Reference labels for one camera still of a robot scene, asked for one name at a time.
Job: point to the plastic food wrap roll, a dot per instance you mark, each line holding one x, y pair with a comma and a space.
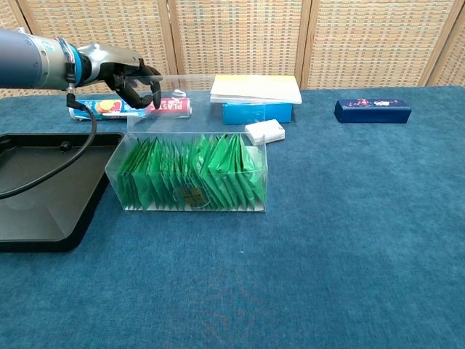
174, 107

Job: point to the rattan folding screen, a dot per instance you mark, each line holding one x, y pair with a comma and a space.
236, 36

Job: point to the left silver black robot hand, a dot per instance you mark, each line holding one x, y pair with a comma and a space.
109, 62

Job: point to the small white box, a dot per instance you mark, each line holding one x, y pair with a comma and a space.
265, 131

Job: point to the black plastic tray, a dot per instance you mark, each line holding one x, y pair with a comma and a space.
43, 203

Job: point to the dark blue printed box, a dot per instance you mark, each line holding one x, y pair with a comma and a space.
374, 112

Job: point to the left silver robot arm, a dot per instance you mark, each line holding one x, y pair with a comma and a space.
29, 62

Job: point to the light blue box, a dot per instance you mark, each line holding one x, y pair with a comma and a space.
254, 113

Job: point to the clear plastic box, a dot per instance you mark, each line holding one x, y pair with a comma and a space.
258, 152

